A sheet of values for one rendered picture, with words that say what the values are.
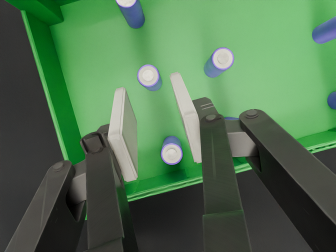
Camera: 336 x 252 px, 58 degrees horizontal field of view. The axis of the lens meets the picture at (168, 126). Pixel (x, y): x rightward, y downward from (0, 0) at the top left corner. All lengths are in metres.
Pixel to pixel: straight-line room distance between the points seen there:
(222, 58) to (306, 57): 0.12
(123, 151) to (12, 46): 0.59
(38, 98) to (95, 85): 0.38
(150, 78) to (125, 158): 0.10
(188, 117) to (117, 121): 0.04
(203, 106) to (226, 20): 0.17
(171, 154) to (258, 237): 0.49
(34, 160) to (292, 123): 0.53
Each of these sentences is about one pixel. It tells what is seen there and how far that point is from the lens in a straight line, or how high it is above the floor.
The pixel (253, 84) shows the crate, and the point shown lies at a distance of 0.32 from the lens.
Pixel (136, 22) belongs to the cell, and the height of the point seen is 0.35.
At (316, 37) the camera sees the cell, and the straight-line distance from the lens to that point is 0.34.
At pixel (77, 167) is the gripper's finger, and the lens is 0.16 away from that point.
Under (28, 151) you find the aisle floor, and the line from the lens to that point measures 0.71.
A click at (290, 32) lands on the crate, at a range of 0.34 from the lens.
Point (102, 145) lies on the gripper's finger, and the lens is 0.16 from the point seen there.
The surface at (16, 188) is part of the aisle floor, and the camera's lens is 0.74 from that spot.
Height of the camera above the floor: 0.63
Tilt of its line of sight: 86 degrees down
